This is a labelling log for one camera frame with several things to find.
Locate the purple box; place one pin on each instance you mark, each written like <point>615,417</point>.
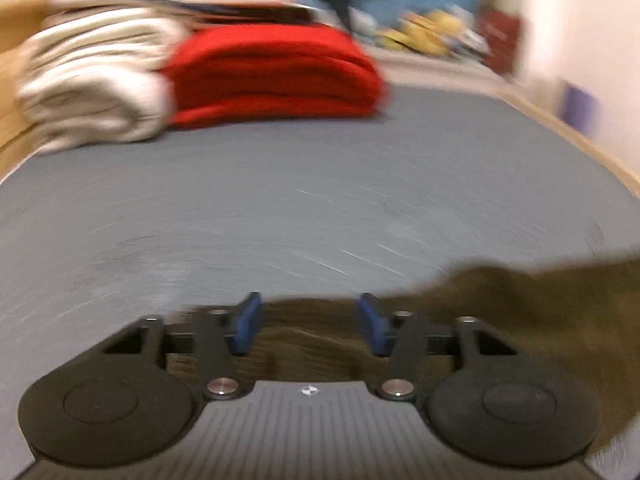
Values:
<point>580,107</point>

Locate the red folded blanket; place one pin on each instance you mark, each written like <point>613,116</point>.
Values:
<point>275,75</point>

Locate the pile of plush toys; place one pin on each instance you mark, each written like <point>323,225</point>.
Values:
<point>430,32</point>

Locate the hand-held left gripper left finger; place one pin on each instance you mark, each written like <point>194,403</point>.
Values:
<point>247,324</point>

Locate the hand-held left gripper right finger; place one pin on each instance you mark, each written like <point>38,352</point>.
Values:
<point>371,324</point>

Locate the dark red cushion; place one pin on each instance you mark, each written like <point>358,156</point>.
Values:
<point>500,40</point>

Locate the white folded blanket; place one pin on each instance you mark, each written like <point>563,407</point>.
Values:
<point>95,75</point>

